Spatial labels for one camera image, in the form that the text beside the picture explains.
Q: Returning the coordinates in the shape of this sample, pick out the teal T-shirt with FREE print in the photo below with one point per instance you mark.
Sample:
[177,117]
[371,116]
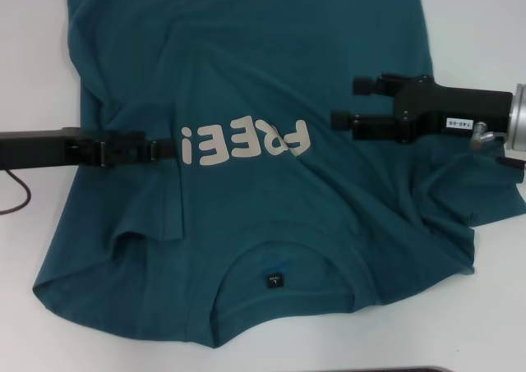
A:
[246,60]

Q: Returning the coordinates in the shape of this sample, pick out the dark device edge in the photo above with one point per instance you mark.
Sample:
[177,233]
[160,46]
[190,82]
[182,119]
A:
[411,370]

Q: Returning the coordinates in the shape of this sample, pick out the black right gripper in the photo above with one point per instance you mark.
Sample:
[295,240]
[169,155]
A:
[452,109]

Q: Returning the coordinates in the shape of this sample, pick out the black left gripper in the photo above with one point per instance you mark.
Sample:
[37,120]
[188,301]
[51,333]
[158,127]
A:
[41,148]

